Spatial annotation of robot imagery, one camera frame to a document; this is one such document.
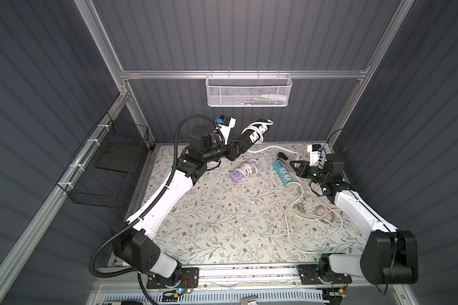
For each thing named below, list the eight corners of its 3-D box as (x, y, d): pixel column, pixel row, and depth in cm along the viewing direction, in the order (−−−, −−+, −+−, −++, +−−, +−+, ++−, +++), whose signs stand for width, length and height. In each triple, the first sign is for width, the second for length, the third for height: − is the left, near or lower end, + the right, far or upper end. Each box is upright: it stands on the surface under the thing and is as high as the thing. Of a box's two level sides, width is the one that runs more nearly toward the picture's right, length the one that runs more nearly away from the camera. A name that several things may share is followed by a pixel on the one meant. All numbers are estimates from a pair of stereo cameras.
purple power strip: (233, 183, 103) (233, 178, 99) (231, 178, 106) (231, 172, 101) (244, 180, 105) (244, 174, 100) (241, 174, 107) (241, 169, 103)
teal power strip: (284, 186, 103) (285, 183, 100) (271, 165, 112) (271, 161, 110) (292, 184, 104) (294, 180, 101) (279, 162, 114) (280, 159, 111)
